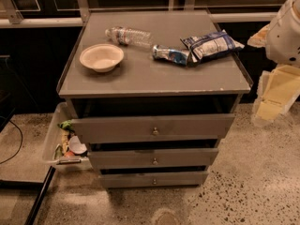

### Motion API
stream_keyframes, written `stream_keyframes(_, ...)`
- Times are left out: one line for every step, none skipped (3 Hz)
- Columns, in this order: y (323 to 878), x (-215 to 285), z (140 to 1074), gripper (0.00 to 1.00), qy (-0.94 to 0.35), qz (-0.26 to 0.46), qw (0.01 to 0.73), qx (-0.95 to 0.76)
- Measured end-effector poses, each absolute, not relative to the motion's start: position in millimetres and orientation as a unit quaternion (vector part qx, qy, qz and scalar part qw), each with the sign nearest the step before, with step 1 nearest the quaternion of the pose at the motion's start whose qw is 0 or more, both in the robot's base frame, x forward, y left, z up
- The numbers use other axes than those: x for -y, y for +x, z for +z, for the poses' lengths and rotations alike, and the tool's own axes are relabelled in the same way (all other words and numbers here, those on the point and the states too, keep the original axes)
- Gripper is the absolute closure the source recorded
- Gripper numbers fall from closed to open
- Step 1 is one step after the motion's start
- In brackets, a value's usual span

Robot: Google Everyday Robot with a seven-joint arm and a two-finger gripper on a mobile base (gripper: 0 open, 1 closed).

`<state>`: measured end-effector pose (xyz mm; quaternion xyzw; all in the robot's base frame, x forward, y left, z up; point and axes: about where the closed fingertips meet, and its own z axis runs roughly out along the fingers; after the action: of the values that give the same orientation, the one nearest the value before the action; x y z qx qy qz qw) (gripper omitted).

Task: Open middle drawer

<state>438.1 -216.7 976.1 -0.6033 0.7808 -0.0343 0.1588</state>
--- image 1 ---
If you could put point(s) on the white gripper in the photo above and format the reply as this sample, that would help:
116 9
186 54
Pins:
285 37

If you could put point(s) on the grey drawer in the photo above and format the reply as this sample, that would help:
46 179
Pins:
153 158
153 179
152 128

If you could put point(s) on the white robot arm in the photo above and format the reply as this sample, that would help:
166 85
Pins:
281 37

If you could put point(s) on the grey drawer cabinet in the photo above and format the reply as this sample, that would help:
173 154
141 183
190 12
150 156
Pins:
142 86

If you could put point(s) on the grey top drawer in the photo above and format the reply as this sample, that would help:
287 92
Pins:
152 128

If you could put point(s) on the grey bottom drawer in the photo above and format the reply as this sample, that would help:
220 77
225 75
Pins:
153 179

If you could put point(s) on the blue white chip bag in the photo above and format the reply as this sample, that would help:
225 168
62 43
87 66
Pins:
211 46

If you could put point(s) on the clear plastic water bottle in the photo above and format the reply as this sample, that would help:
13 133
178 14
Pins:
129 36

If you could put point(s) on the broken white bowl piece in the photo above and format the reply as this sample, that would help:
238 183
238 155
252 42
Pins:
76 146

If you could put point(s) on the green snack wrapper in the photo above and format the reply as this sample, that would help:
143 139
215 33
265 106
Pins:
66 125

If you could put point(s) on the black floor bar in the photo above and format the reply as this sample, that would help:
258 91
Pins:
40 196

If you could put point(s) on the white railing frame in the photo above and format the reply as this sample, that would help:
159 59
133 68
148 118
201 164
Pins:
55 13

